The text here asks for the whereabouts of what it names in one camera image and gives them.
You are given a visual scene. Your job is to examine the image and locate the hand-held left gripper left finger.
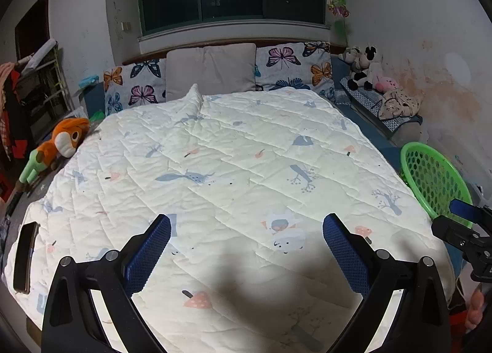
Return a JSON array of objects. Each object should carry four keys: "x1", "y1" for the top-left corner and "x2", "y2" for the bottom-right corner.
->
[{"x1": 42, "y1": 214, "x2": 172, "y2": 353}]

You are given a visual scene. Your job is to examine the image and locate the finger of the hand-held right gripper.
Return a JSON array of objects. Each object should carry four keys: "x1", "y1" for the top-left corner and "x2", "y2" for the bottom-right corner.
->
[
  {"x1": 431, "y1": 216, "x2": 481, "y2": 250},
  {"x1": 449, "y1": 199, "x2": 492, "y2": 228}
]

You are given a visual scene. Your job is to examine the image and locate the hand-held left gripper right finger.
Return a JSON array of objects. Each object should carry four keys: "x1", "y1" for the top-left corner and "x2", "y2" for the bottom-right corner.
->
[{"x1": 323, "y1": 213, "x2": 451, "y2": 353}]

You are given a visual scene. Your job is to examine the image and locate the green plastic basket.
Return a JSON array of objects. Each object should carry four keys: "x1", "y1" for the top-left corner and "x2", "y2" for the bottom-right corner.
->
[{"x1": 400, "y1": 141, "x2": 473, "y2": 221}]

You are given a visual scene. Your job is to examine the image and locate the person's right hand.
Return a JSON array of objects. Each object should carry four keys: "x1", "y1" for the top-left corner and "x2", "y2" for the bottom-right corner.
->
[{"x1": 464, "y1": 286, "x2": 492, "y2": 334}]

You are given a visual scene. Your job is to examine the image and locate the white quilted printed blanket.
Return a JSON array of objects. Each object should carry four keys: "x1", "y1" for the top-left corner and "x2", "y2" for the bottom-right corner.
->
[{"x1": 4, "y1": 84, "x2": 454, "y2": 338}]

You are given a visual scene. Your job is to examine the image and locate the black smartphone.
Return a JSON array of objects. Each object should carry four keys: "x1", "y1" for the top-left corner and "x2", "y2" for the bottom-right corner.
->
[{"x1": 13, "y1": 221, "x2": 41, "y2": 295}]

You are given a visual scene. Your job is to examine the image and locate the cream spotted cloth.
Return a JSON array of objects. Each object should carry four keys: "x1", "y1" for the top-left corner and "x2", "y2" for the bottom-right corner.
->
[{"x1": 379, "y1": 89, "x2": 423, "y2": 121}]

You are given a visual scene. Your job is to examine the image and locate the orange plush toy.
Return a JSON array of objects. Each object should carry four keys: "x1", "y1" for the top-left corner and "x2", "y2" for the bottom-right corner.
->
[{"x1": 17, "y1": 118, "x2": 91, "y2": 184}]

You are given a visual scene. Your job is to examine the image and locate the pink plush toy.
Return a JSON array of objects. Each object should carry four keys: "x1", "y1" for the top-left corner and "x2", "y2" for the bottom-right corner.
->
[{"x1": 375, "y1": 76, "x2": 402, "y2": 92}]

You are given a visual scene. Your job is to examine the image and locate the blue checkered cloth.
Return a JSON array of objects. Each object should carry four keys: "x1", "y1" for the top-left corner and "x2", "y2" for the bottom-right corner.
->
[{"x1": 338, "y1": 76, "x2": 423, "y2": 134}]

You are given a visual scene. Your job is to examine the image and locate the small butterfly print pillow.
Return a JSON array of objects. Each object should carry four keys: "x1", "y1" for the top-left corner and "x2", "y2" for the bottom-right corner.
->
[{"x1": 103, "y1": 58, "x2": 168, "y2": 117}]

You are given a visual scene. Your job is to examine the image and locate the black white plush cow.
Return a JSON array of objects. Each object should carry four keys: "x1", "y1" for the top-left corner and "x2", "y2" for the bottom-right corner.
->
[{"x1": 348, "y1": 45, "x2": 384, "y2": 91}]

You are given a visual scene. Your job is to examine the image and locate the grey pillow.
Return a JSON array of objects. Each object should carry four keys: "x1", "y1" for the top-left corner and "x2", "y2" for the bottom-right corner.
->
[{"x1": 165, "y1": 43, "x2": 257, "y2": 103}]

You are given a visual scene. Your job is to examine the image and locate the hanging red pink clothes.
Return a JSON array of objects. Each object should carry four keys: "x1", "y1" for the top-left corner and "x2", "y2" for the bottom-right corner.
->
[{"x1": 0, "y1": 62, "x2": 31, "y2": 161}]

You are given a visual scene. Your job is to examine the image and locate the large butterfly print pillow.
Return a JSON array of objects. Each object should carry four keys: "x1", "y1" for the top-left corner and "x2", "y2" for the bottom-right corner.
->
[{"x1": 254, "y1": 41, "x2": 336, "y2": 104}]

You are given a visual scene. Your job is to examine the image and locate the spotted white plush dog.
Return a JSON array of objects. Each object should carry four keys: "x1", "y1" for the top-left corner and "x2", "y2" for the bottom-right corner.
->
[{"x1": 338, "y1": 46, "x2": 362, "y2": 73}]

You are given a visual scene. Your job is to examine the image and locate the metal storage rack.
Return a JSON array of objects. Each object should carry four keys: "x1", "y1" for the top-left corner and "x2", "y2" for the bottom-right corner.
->
[{"x1": 17, "y1": 40, "x2": 73, "y2": 119}]

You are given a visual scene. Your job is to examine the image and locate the artificial flower bunch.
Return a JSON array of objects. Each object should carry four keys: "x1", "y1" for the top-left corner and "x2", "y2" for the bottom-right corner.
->
[{"x1": 326, "y1": 0, "x2": 352, "y2": 40}]

